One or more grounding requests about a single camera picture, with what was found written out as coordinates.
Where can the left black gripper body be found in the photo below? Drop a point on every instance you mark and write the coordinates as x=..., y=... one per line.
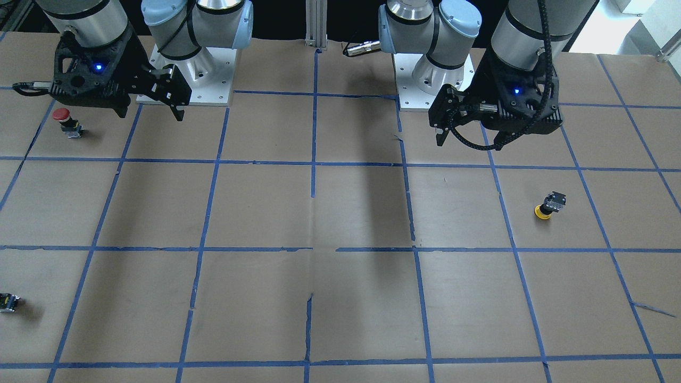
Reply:
x=483, y=86

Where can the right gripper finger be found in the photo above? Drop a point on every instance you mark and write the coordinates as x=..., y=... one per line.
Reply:
x=178, y=112

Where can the red push button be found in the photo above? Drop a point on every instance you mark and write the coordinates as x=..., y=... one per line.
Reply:
x=69, y=126

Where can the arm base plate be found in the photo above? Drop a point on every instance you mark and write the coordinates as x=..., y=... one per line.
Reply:
x=210, y=74
x=419, y=81

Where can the yellow push button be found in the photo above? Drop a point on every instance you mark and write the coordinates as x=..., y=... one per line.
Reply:
x=553, y=202

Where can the aluminium frame post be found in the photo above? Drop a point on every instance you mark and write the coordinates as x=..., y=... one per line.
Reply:
x=316, y=24

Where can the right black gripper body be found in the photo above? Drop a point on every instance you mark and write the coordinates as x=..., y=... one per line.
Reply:
x=134, y=68

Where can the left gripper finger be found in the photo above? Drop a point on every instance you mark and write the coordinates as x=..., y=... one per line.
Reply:
x=440, y=136

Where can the silver cable connector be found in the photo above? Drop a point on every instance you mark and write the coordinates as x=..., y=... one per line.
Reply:
x=366, y=47

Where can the black switch block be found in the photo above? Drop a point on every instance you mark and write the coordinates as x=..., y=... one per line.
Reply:
x=9, y=302

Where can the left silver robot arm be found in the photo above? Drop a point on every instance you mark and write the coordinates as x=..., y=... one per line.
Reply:
x=446, y=33

